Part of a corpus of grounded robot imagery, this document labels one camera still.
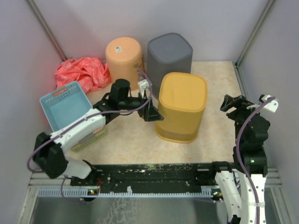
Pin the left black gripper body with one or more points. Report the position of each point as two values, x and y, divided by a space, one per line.
138 101

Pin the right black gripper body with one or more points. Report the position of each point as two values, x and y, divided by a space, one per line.
240 115

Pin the yellow slatted waste bin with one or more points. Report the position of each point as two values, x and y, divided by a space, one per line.
182 101

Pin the peach capybara print bucket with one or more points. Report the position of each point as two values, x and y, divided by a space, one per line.
124 58

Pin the grey slatted waste bin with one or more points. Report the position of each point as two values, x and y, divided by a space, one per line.
167 53

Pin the blue plastic basket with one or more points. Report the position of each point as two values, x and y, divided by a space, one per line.
65 105

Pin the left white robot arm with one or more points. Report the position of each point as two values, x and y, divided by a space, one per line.
50 150

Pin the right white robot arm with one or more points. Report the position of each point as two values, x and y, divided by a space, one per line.
245 203

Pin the stacked pastel baskets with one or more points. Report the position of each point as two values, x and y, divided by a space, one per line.
89 139

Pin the pink plastic bag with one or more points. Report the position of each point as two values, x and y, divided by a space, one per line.
91 73

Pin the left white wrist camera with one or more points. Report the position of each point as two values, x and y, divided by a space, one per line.
143 85

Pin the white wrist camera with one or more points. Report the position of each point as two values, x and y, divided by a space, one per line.
271 106
143 85

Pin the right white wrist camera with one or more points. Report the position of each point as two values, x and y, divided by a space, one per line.
271 106

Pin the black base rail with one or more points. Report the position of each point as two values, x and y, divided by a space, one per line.
153 178

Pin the white slotted cable duct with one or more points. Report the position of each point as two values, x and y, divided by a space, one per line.
206 192

